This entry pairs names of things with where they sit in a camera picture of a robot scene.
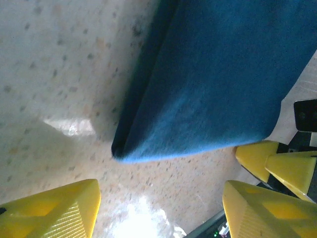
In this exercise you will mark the dark blue t-shirt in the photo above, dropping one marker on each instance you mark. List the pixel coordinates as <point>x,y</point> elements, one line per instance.
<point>210,86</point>

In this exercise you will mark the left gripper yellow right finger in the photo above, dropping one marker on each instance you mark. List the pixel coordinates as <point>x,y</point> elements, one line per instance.
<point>267,215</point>

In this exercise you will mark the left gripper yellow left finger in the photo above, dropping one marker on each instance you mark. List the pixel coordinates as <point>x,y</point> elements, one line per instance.
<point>54,213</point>

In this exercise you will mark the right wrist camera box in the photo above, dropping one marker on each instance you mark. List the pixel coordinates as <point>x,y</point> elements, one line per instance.
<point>305,115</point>

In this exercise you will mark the small LED control board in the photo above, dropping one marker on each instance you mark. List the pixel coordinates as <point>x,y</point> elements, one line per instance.
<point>221,229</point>

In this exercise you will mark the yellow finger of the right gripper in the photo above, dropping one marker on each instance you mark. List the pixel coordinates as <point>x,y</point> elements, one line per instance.
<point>292,168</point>
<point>255,156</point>

